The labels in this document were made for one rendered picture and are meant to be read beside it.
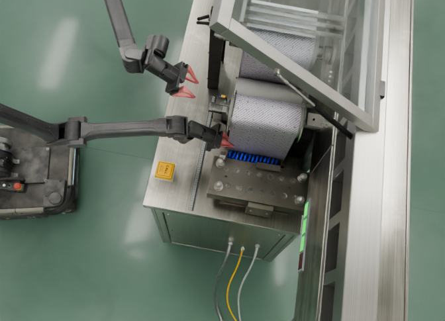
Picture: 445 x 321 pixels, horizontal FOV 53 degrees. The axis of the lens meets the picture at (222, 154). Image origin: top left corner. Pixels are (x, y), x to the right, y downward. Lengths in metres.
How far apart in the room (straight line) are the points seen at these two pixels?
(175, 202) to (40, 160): 1.11
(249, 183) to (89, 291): 1.35
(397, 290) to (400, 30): 0.88
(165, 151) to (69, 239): 1.11
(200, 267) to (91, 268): 0.64
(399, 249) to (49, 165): 1.98
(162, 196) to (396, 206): 0.93
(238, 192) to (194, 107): 0.49
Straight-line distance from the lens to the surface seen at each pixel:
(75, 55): 3.35
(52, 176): 2.73
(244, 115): 1.58
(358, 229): 1.14
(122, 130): 1.67
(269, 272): 2.76
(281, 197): 1.77
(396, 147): 1.50
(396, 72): 1.64
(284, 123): 1.59
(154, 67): 1.46
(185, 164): 1.92
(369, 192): 1.18
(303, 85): 1.06
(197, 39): 2.23
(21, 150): 2.82
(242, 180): 1.77
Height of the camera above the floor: 2.71
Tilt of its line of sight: 68 degrees down
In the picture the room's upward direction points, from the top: 9 degrees clockwise
